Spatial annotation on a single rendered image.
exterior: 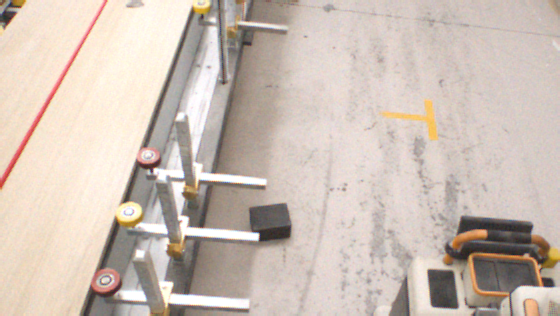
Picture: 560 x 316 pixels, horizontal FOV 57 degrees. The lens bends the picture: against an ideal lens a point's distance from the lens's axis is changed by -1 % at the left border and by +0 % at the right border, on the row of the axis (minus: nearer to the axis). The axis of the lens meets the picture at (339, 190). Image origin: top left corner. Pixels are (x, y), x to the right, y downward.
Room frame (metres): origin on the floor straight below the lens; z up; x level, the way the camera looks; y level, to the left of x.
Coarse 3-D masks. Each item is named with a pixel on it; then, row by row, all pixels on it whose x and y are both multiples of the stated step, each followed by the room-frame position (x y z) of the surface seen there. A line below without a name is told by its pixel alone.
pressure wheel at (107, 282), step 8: (96, 272) 0.68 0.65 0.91; (104, 272) 0.69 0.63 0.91; (112, 272) 0.69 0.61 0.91; (96, 280) 0.66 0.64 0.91; (104, 280) 0.66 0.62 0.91; (112, 280) 0.67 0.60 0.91; (120, 280) 0.67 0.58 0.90; (96, 288) 0.63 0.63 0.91; (104, 288) 0.64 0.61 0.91; (112, 288) 0.64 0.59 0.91; (120, 288) 0.66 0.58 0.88; (104, 296) 0.62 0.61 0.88
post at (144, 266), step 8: (136, 256) 0.63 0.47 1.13; (144, 256) 0.64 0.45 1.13; (136, 264) 0.62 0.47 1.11; (144, 264) 0.63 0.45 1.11; (152, 264) 0.66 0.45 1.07; (136, 272) 0.62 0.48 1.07; (144, 272) 0.63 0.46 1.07; (152, 272) 0.64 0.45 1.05; (144, 280) 0.63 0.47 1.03; (152, 280) 0.63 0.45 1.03; (144, 288) 0.62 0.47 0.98; (152, 288) 0.63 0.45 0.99; (160, 288) 0.66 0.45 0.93; (152, 296) 0.63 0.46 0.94; (160, 296) 0.65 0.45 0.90; (152, 304) 0.63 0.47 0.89; (160, 304) 0.63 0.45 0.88; (152, 312) 0.62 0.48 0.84; (160, 312) 0.63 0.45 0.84
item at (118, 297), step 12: (108, 300) 0.65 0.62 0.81; (120, 300) 0.65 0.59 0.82; (132, 300) 0.66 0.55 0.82; (144, 300) 0.66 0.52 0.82; (180, 300) 0.69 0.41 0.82; (192, 300) 0.69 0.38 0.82; (204, 300) 0.70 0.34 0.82; (216, 300) 0.71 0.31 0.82; (228, 300) 0.72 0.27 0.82; (240, 300) 0.72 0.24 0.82; (240, 312) 0.70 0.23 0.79
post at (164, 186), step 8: (160, 176) 0.89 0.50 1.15; (168, 176) 0.90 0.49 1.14; (160, 184) 0.87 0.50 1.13; (168, 184) 0.88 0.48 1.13; (160, 192) 0.87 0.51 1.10; (168, 192) 0.88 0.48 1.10; (160, 200) 0.87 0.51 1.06; (168, 200) 0.87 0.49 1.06; (168, 208) 0.87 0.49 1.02; (176, 208) 0.90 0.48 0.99; (168, 216) 0.87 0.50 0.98; (176, 216) 0.89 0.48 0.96; (168, 224) 0.87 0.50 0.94; (176, 224) 0.88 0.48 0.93; (168, 232) 0.87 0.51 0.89; (176, 232) 0.88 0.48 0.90; (176, 240) 0.87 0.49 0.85; (184, 256) 0.89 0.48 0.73
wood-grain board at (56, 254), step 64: (64, 0) 1.97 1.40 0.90; (128, 0) 2.07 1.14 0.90; (192, 0) 2.17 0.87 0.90; (0, 64) 1.48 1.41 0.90; (64, 64) 1.55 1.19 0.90; (128, 64) 1.62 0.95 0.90; (0, 128) 1.15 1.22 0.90; (64, 128) 1.21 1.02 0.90; (128, 128) 1.27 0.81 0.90; (0, 192) 0.89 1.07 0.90; (64, 192) 0.94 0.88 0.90; (0, 256) 0.67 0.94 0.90; (64, 256) 0.71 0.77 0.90
